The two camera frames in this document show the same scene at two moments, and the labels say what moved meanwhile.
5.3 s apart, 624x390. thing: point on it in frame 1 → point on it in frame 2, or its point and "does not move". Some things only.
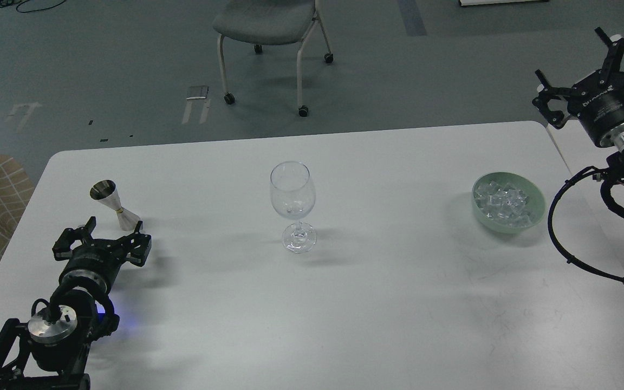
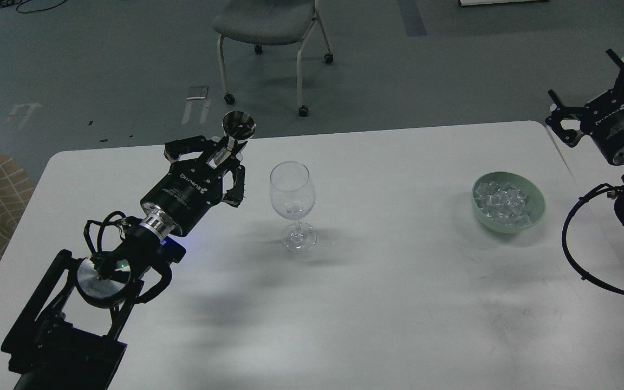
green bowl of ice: x=507 y=202 does not move
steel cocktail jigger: x=105 y=191 → x=236 y=125
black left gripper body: x=98 y=259 → x=176 y=203
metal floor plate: x=197 y=92 does not move
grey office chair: x=260 y=23 does not move
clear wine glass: x=293 y=193 does not move
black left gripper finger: x=62 y=248 → x=174 y=151
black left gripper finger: x=139 y=246 → x=234 y=197
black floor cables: x=7 y=3 does not move
